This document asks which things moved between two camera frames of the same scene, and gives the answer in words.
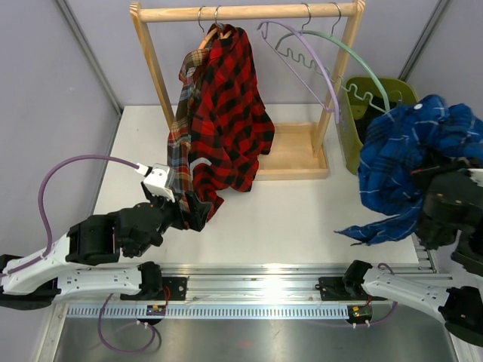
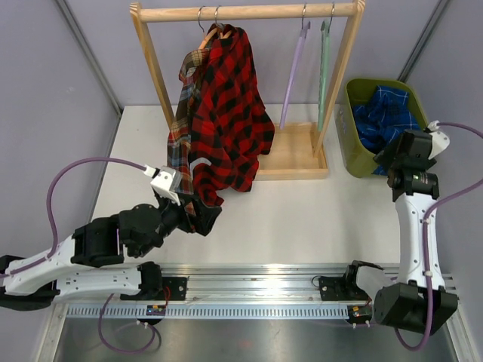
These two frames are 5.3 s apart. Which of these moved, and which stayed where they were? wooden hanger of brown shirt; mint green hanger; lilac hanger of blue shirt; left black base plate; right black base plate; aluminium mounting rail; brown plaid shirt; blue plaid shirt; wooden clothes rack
Moved: mint green hanger; lilac hanger of blue shirt; blue plaid shirt
Stayed: brown plaid shirt; right black base plate; wooden clothes rack; wooden hanger of brown shirt; left black base plate; aluminium mounting rail
